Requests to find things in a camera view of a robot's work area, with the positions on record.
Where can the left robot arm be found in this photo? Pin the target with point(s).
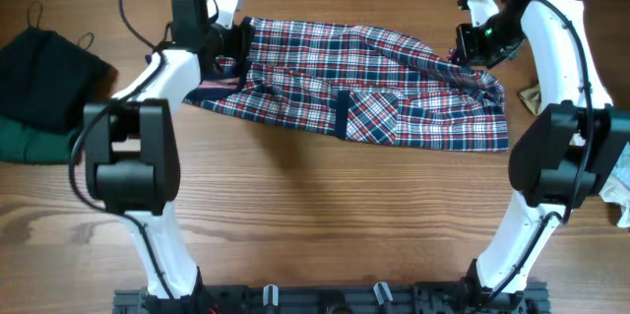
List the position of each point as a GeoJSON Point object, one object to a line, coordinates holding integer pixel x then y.
{"type": "Point", "coordinates": [132, 166]}

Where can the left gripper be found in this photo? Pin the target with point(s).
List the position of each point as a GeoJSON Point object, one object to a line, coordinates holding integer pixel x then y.
{"type": "Point", "coordinates": [238, 37]}

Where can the black folded garment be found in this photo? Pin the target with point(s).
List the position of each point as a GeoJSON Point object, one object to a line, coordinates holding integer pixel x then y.
{"type": "Point", "coordinates": [46, 80]}

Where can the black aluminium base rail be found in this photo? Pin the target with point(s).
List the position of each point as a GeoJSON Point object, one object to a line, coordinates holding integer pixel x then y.
{"type": "Point", "coordinates": [414, 298]}

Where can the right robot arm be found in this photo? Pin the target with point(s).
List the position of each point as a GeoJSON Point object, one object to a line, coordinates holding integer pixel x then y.
{"type": "Point", "coordinates": [566, 155]}

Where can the green folded garment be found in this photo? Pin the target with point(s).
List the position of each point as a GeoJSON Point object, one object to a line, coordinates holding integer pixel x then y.
{"type": "Point", "coordinates": [34, 145]}

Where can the light blue striped garment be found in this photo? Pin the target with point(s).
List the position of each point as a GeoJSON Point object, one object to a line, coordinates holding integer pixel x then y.
{"type": "Point", "coordinates": [616, 187]}

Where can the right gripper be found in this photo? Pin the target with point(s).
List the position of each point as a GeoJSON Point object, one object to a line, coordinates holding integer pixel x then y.
{"type": "Point", "coordinates": [467, 53]}

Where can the red blue plaid garment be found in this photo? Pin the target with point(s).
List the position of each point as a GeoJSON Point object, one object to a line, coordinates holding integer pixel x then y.
{"type": "Point", "coordinates": [358, 83]}

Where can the beige garment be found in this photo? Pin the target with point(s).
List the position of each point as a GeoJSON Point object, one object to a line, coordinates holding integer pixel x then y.
{"type": "Point", "coordinates": [531, 99]}

